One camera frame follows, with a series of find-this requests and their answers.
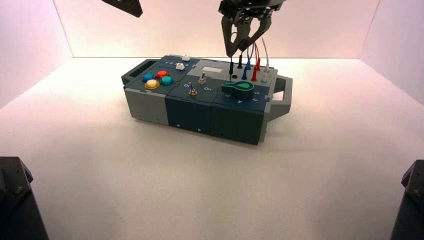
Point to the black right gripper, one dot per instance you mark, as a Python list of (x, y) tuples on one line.
[(248, 6)]

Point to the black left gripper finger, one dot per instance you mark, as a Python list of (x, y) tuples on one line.
[(127, 6)]

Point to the small white display panel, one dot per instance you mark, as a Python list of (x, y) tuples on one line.
[(212, 69)]

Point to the green rotary knob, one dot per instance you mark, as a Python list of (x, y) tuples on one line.
[(243, 88)]

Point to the white slider knob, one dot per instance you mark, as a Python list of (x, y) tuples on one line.
[(186, 58), (180, 66)]

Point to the blue push button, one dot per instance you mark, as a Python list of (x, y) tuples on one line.
[(148, 77)]

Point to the red push button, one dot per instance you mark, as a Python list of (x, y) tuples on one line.
[(162, 74)]

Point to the yellow push button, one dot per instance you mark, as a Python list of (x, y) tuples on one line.
[(152, 84)]

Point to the green push button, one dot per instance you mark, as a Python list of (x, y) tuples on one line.
[(166, 80)]

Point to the blue grey modular task box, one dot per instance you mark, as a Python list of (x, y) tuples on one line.
[(188, 114)]

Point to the metal toggle switch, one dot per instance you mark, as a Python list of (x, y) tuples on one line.
[(201, 79), (192, 90)]

